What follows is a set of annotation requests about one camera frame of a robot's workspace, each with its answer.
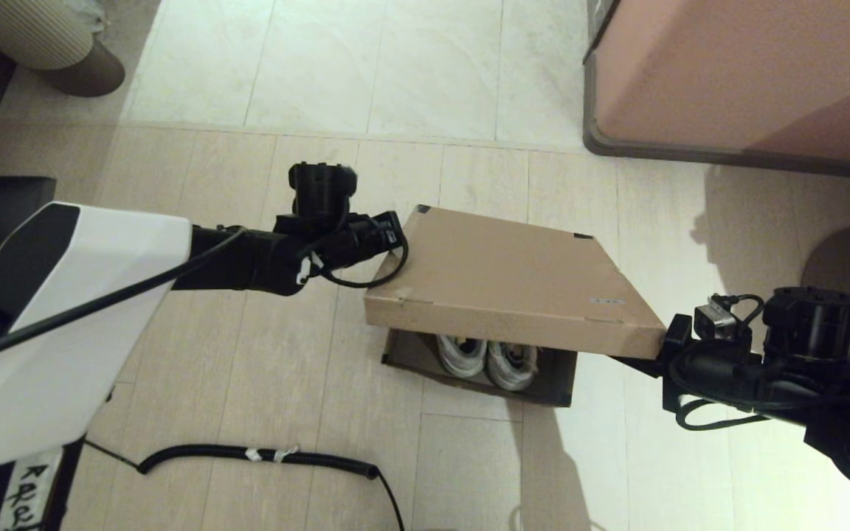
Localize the white lace-up sneaker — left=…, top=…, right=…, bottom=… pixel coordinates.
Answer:
left=486, top=339, right=541, bottom=392
left=436, top=336, right=488, bottom=381

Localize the brown cardboard shoe box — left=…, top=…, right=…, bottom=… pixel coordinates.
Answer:
left=364, top=205, right=668, bottom=408

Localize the pink cabinet with dark plinth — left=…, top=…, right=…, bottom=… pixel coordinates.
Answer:
left=582, top=0, right=850, bottom=184

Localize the white crumpled plastic bag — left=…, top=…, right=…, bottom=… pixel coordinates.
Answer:
left=71, top=0, right=110, bottom=36

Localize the ribbed beige cylinder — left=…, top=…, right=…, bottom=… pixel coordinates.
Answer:
left=0, top=0, right=105, bottom=71

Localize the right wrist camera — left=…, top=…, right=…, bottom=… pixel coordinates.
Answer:
left=694, top=295, right=747, bottom=340

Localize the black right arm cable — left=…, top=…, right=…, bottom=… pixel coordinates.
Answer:
left=672, top=343, right=850, bottom=432

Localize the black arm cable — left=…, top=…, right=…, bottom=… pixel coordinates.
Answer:
left=672, top=343, right=850, bottom=432
left=0, top=227, right=410, bottom=369

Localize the black coiled floor cable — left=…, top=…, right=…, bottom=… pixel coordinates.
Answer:
left=84, top=440, right=405, bottom=531

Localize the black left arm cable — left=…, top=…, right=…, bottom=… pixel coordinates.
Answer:
left=0, top=227, right=410, bottom=369

